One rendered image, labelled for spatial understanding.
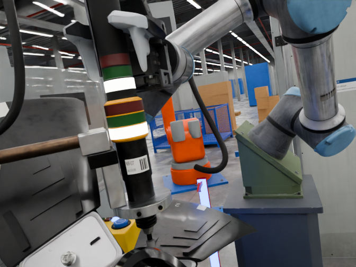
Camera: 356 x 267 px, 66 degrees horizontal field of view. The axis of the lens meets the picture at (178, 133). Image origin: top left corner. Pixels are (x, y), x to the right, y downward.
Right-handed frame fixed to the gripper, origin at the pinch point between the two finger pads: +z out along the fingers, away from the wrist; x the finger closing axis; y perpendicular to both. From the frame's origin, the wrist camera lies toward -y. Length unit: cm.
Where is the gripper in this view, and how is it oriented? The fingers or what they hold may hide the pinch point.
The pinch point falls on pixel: (92, 20)
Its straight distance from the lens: 30.4
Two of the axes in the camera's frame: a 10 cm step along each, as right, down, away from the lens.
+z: -2.4, 1.7, -9.6
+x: -9.6, 1.2, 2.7
